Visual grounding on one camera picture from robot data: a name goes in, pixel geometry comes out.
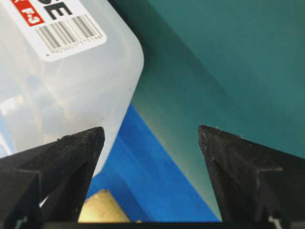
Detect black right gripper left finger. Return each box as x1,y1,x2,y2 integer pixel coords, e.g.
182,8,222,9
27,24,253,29
0,127,105,229

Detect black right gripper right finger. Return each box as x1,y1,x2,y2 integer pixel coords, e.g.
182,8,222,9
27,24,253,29
198,125,305,229

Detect blue table cloth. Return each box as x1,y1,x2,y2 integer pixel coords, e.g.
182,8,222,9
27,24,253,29
87,105,219,222

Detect clear plastic tool box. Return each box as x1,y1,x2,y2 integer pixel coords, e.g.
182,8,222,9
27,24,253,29
0,0,144,172

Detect wooden mallet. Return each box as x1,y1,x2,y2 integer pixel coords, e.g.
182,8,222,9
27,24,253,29
78,189,131,223

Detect green mat under box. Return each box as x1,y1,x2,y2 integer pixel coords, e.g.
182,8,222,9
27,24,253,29
111,0,305,219

